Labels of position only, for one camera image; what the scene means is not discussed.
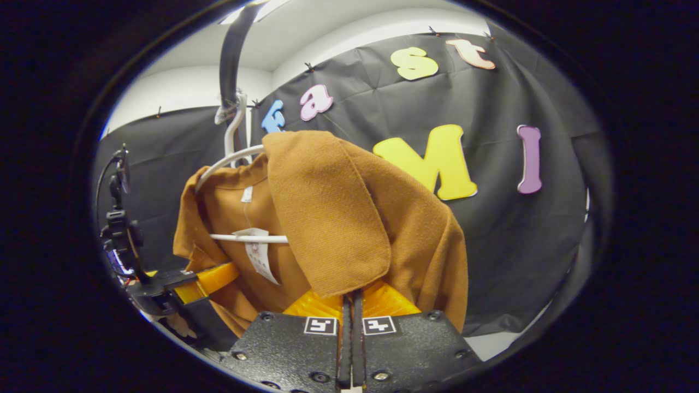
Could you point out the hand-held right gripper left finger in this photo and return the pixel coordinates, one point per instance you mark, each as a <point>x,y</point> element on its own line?
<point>289,349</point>

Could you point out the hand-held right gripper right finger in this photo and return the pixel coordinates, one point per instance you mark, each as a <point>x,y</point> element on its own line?
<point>409,349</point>

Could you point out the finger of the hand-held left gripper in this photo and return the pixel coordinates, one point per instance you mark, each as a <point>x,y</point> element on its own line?
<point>210,322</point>

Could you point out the brown jacket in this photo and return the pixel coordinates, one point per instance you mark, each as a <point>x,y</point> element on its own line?
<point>338,218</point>

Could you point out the white plastic clothes hanger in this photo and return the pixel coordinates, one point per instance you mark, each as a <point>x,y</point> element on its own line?
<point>234,136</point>

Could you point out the black clothes rack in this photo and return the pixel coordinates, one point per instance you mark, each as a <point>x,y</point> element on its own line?
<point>232,54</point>

